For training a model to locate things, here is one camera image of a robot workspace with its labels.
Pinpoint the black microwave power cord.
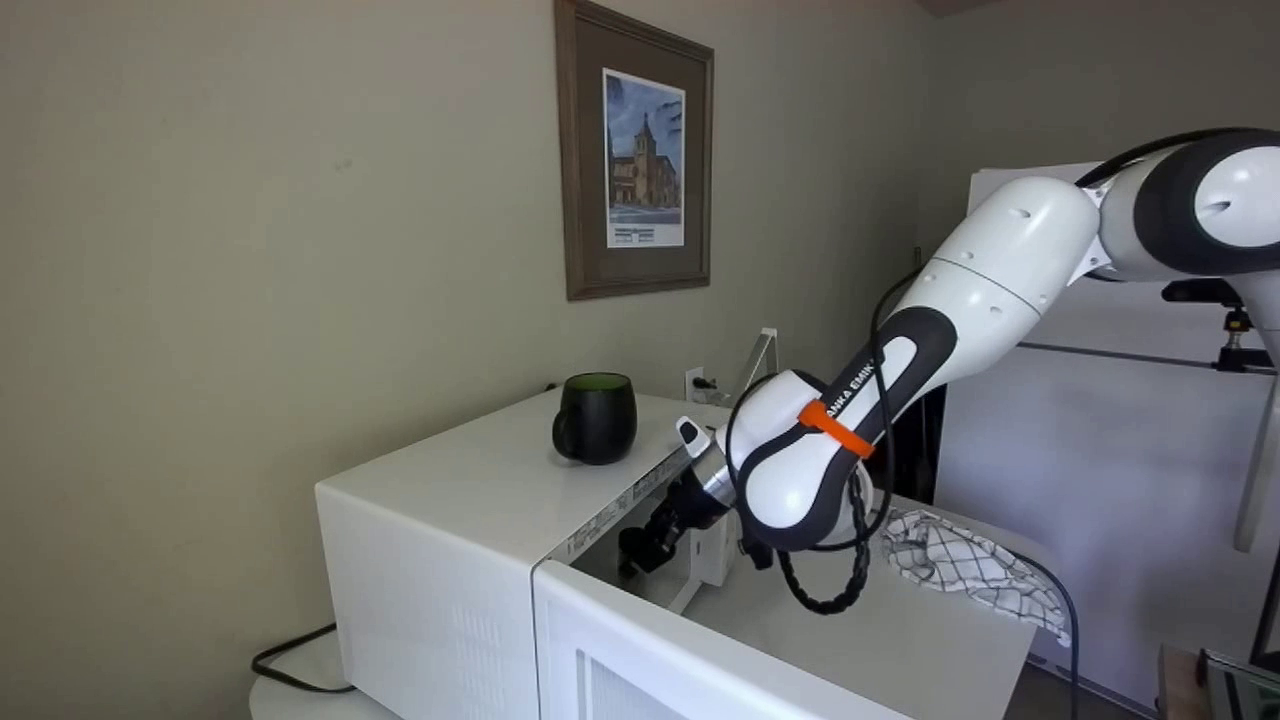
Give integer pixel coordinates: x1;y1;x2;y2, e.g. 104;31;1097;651
249;622;361;699

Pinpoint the dark green mug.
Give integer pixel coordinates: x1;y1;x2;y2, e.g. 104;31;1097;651
551;373;637;465

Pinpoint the wood framed picture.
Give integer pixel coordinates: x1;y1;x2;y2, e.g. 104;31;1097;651
551;0;714;302

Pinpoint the white microwave door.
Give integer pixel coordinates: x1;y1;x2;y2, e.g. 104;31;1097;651
533;560;907;720

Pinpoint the black camera stand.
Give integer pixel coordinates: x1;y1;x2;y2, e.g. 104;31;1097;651
1158;281;1272;373

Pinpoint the white checkered cloth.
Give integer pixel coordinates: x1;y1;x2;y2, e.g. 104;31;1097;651
882;511;1070;648

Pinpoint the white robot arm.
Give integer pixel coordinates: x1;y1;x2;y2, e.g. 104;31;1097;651
618;129;1280;575

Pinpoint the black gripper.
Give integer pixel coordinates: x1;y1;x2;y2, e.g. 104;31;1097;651
618;471;726;575

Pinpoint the black cable on counter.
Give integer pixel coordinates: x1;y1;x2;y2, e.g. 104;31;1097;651
992;536;1088;720

